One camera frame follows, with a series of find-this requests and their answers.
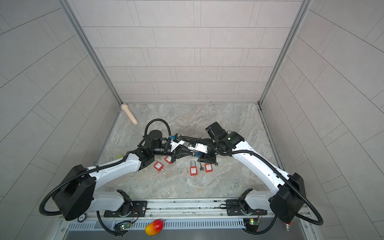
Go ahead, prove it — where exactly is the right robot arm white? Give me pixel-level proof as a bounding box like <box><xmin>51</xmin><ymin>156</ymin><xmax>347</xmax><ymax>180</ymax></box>
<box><xmin>175</xmin><ymin>122</ymin><xmax>324</xmax><ymax>226</ymax></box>

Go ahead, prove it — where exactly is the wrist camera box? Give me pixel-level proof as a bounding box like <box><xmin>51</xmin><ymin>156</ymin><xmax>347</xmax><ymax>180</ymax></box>
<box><xmin>188</xmin><ymin>143</ymin><xmax>209</xmax><ymax>154</ymax></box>
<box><xmin>170</xmin><ymin>136</ymin><xmax>185</xmax><ymax>152</ymax></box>

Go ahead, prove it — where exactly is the round black white badge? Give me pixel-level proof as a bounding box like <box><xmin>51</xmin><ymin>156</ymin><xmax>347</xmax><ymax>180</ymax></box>
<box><xmin>77</xmin><ymin>213</ymin><xmax>87</xmax><ymax>223</ymax></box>

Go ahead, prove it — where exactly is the beige cylinder peg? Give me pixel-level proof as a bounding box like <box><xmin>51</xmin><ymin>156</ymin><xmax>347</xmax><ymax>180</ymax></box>
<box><xmin>121</xmin><ymin>104</ymin><xmax>138</xmax><ymax>126</ymax></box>

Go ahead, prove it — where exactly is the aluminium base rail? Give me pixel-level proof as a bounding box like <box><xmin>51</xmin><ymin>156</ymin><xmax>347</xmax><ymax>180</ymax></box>
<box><xmin>50</xmin><ymin>198</ymin><xmax>319</xmax><ymax>240</ymax></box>

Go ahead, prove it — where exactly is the red light bulb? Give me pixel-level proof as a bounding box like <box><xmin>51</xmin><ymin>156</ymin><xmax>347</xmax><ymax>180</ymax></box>
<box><xmin>285</xmin><ymin>223</ymin><xmax>291</xmax><ymax>232</ymax></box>

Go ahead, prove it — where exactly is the red padlock with label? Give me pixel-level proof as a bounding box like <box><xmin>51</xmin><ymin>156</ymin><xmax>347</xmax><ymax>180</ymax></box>
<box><xmin>190</xmin><ymin>161</ymin><xmax>198</xmax><ymax>176</ymax></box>

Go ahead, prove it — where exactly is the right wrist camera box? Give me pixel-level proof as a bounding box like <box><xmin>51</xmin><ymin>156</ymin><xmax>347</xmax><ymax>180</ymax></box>
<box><xmin>188</xmin><ymin>143</ymin><xmax>209</xmax><ymax>154</ymax></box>

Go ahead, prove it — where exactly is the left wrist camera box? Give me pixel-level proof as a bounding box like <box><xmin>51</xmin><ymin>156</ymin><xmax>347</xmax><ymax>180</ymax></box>
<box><xmin>170</xmin><ymin>136</ymin><xmax>185</xmax><ymax>152</ymax></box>

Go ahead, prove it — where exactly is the red yellow mango toy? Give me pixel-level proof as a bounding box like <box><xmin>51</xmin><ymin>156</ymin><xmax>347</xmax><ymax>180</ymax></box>
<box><xmin>145</xmin><ymin>220</ymin><xmax>164</xmax><ymax>236</ymax></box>

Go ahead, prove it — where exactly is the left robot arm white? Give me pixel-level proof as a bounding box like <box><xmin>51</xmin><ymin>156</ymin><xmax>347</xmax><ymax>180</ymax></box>
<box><xmin>39</xmin><ymin>119</ymin><xmax>208</xmax><ymax>222</ymax></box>

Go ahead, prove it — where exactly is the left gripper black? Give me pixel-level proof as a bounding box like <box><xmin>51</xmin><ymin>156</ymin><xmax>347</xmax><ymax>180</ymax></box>
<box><xmin>150</xmin><ymin>145</ymin><xmax>192</xmax><ymax>165</ymax></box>

